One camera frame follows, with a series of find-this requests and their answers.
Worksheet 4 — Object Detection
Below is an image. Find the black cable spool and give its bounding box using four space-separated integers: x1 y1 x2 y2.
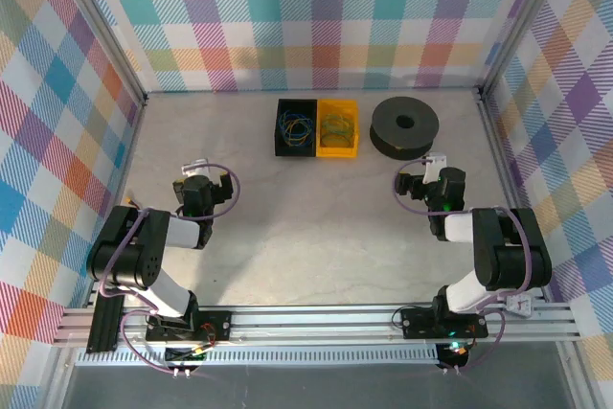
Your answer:
369 96 441 161

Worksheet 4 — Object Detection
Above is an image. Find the yellow plastic bin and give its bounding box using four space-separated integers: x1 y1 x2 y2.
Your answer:
315 99 361 160

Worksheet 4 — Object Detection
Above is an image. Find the black plastic bin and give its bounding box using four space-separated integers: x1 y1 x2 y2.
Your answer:
274 98 320 159

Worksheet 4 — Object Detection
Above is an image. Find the small white clock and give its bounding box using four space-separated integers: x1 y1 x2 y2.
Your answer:
505 293 534 318

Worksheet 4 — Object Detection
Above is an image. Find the black controller board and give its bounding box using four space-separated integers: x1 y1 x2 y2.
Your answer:
164 344 208 367
438 341 470 370

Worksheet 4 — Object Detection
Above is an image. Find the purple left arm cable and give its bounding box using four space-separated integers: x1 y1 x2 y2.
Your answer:
98 163 242 377

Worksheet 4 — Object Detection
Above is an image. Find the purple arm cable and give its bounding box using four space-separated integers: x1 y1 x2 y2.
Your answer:
98 163 242 377
393 158 535 375

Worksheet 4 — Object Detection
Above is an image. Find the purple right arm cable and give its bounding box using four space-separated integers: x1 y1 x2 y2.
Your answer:
393 158 535 375

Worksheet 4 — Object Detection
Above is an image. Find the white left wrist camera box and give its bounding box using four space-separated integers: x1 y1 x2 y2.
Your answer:
180 158 212 178

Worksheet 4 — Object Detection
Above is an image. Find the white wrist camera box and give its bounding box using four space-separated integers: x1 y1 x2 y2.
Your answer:
422 153 449 185
180 158 212 178

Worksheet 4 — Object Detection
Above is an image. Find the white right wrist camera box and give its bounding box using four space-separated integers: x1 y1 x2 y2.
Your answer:
422 153 449 185

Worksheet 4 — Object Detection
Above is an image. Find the aluminium side rail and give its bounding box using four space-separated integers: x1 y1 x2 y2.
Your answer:
477 92 550 301
83 101 148 307

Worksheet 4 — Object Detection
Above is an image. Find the thin orange cable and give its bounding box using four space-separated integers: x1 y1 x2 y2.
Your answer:
280 111 315 147

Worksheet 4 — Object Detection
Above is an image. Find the thin yellow cable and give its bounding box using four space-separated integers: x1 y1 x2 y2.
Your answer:
320 114 358 147

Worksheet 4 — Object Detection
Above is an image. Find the thin blue cable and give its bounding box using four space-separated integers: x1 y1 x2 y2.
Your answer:
279 109 315 146

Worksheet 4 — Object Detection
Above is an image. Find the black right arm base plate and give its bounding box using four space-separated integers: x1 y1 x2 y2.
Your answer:
400 307 489 339

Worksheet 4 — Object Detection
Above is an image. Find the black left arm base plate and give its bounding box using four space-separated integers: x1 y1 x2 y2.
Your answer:
146 310 234 343

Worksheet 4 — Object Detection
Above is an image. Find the aluminium front rail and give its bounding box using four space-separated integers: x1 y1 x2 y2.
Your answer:
52 301 583 348

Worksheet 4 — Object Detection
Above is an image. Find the black upright bracket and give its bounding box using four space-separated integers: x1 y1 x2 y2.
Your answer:
85 284 125 353

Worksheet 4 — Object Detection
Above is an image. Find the aluminium frame post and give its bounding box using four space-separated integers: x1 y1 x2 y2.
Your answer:
57 0 148 104
477 0 574 100

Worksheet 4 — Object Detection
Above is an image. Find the white slotted cable duct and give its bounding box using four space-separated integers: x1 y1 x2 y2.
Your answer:
76 344 440 368

